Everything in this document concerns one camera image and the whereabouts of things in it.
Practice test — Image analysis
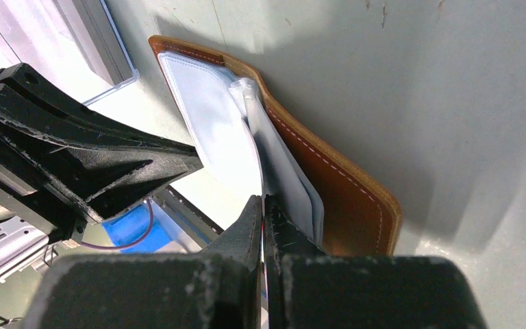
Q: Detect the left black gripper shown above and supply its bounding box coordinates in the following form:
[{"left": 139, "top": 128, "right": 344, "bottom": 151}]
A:
[{"left": 0, "top": 62, "right": 203, "bottom": 243}]

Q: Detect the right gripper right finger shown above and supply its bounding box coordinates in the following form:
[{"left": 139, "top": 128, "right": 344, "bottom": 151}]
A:
[{"left": 262, "top": 195, "right": 487, "bottom": 328}]

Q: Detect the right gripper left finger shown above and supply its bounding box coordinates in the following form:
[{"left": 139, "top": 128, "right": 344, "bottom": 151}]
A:
[{"left": 21, "top": 196, "right": 263, "bottom": 328}]

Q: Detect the brown leather card holder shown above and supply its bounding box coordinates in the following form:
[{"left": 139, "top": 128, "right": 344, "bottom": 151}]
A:
[{"left": 149, "top": 36, "right": 402, "bottom": 256}]

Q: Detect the aluminium frame rail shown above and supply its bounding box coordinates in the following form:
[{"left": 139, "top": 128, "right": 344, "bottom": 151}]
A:
[{"left": 153, "top": 186, "right": 224, "bottom": 248}]

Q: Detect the clear plastic card box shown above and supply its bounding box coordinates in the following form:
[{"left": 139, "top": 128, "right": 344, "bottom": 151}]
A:
[{"left": 39, "top": 0, "right": 139, "bottom": 106}]

